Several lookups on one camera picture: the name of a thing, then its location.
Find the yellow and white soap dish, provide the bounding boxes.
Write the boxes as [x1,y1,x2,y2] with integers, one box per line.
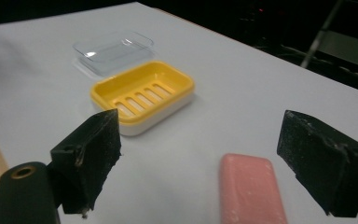
[89,60,196,137]

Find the clear plastic soap dish lid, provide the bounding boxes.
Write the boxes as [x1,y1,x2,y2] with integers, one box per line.
[72,31,155,77]

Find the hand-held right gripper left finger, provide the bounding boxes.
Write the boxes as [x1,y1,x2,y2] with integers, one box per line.
[49,108,122,218]

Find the pink soap bar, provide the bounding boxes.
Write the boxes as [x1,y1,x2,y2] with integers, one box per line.
[219,152,289,224]

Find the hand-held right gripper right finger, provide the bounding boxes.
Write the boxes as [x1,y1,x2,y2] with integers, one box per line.
[276,109,358,218]

